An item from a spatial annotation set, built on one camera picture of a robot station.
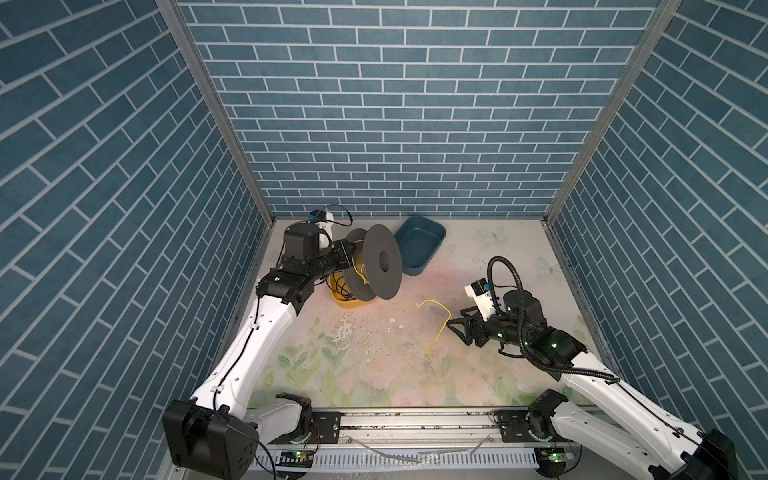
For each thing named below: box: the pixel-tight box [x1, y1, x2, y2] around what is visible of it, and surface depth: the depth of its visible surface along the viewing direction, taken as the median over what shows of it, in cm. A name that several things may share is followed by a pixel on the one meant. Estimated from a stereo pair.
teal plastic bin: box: [394, 216, 446, 276], surface depth 117 cm
